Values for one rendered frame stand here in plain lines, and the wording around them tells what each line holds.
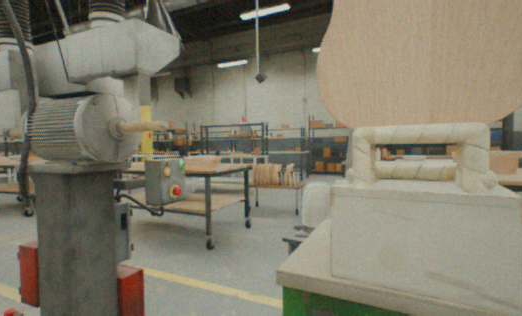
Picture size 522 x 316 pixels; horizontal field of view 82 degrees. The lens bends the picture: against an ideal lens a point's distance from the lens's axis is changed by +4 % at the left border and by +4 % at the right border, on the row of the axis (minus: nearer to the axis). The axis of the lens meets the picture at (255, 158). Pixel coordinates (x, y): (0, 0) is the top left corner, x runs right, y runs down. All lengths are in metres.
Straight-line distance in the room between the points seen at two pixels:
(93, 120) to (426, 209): 0.99
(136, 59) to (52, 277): 0.91
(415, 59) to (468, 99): 0.11
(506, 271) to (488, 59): 0.32
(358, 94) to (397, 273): 0.33
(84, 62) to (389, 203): 0.92
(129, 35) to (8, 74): 0.64
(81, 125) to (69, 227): 0.39
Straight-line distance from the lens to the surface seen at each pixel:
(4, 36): 1.57
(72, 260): 1.33
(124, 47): 0.94
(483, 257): 0.58
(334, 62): 0.62
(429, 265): 0.58
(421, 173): 0.72
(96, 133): 1.14
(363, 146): 0.56
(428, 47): 0.60
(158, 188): 1.33
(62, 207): 1.30
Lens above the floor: 1.19
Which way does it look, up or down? 3 degrees down
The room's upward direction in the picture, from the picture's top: 1 degrees counter-clockwise
